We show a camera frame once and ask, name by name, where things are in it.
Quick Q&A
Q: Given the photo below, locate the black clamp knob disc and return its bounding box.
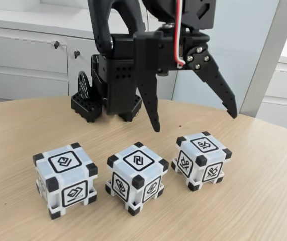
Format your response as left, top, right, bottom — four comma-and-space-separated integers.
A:
77, 71, 92, 100

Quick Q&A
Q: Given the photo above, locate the white red servo cable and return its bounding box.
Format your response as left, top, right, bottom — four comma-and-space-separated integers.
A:
174, 0, 186, 68

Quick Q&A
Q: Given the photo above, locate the white drawer unit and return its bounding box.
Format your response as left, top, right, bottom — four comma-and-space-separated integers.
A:
255, 37, 287, 134

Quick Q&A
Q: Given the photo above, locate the white cube N-shaped symbol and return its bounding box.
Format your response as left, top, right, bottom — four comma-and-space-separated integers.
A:
105, 142, 170, 216

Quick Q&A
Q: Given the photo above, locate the white cube stacked-squares symbol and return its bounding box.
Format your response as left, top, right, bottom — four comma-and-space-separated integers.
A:
32, 142, 99, 221

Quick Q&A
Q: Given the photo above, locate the white low cabinet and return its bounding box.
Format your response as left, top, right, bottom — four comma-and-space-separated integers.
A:
0, 9, 184, 105

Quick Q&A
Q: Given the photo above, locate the grey metal post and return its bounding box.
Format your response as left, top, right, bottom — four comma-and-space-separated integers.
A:
240, 0, 287, 119

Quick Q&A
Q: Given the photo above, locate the white cube crossed-lines symbol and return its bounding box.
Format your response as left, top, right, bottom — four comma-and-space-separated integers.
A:
171, 131, 233, 192

